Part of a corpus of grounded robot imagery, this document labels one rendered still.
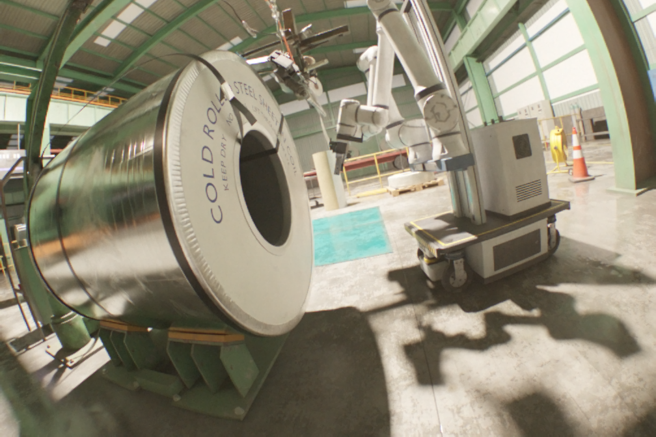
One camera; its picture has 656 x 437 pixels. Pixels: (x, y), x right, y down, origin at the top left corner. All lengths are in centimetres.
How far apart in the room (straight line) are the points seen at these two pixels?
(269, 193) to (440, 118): 90
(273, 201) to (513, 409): 135
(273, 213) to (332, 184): 451
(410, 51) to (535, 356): 130
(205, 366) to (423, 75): 149
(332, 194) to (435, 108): 488
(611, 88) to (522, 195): 197
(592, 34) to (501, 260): 257
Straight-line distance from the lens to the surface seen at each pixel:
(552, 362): 110
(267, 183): 140
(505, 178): 150
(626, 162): 323
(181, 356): 128
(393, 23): 130
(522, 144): 159
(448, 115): 113
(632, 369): 112
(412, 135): 176
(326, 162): 583
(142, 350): 155
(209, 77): 93
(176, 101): 73
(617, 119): 322
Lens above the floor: 76
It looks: 3 degrees down
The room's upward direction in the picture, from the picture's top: 13 degrees counter-clockwise
